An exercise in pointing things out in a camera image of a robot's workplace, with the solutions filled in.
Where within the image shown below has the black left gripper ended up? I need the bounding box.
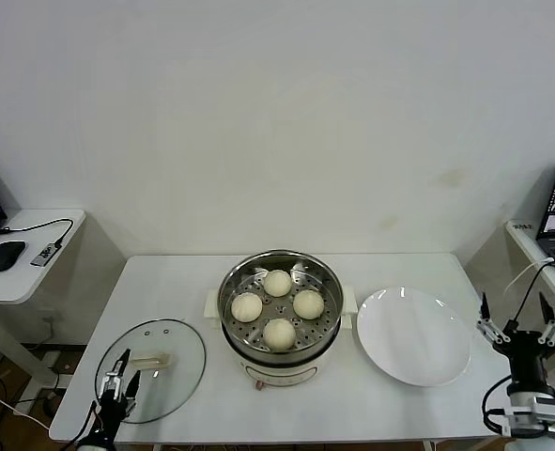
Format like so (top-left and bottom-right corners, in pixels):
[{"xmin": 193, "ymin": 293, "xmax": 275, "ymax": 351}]
[{"xmin": 97, "ymin": 347, "xmax": 143, "ymax": 431}]

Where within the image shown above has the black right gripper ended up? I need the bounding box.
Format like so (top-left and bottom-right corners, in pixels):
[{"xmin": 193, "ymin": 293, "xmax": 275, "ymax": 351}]
[{"xmin": 474, "ymin": 290, "xmax": 555, "ymax": 392}]

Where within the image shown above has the glass lid with white handle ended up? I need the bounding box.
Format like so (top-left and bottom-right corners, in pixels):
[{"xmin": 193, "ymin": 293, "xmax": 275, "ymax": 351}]
[{"xmin": 93, "ymin": 318, "xmax": 207, "ymax": 426}]

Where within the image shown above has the white steamed baozi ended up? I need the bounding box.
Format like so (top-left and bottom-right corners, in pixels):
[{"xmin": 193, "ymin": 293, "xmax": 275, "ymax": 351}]
[
  {"xmin": 230, "ymin": 291, "xmax": 263, "ymax": 323},
  {"xmin": 261, "ymin": 318, "xmax": 297, "ymax": 351},
  {"xmin": 292, "ymin": 289, "xmax": 326, "ymax": 320},
  {"xmin": 263, "ymin": 269, "xmax": 293, "ymax": 298}
]

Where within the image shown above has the perforated steel steamer basket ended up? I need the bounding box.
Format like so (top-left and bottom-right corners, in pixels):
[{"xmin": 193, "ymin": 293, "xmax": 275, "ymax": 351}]
[{"xmin": 217, "ymin": 250, "xmax": 345, "ymax": 354}]

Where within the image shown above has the round white plate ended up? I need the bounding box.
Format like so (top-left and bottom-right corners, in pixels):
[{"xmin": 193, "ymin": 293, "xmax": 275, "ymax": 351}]
[{"xmin": 355, "ymin": 286, "xmax": 471, "ymax": 388}]

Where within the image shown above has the small grey usb hub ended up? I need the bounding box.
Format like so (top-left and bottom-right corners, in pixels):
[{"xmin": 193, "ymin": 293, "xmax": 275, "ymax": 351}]
[{"xmin": 30, "ymin": 242, "xmax": 58, "ymax": 269}]

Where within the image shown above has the white side desk with mouse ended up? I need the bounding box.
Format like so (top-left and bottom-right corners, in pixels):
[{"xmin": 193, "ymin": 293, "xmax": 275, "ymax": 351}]
[{"xmin": 0, "ymin": 209, "xmax": 86, "ymax": 394}]

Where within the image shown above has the white electric cooker pot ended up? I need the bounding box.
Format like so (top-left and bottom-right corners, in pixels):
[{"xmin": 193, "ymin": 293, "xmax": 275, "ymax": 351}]
[{"xmin": 204, "ymin": 285, "xmax": 358, "ymax": 391}]

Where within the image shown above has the black computer mouse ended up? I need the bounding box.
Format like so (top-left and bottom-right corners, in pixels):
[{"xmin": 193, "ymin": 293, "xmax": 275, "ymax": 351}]
[{"xmin": 0, "ymin": 241, "xmax": 26, "ymax": 272}]

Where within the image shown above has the white laptop cable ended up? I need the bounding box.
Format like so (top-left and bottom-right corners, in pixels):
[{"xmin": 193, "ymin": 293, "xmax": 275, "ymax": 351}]
[{"xmin": 501, "ymin": 258, "xmax": 555, "ymax": 297}]

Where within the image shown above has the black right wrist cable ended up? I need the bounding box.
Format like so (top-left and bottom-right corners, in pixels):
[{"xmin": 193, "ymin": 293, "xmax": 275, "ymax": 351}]
[{"xmin": 481, "ymin": 375, "xmax": 516, "ymax": 436}]

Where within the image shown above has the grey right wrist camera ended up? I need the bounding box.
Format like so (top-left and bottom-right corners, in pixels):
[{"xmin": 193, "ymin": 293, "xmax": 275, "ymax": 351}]
[{"xmin": 501, "ymin": 397, "xmax": 555, "ymax": 436}]

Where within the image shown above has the black usb hub cable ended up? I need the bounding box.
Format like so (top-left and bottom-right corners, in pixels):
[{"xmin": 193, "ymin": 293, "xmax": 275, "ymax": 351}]
[{"xmin": 0, "ymin": 218, "xmax": 75, "ymax": 249}]

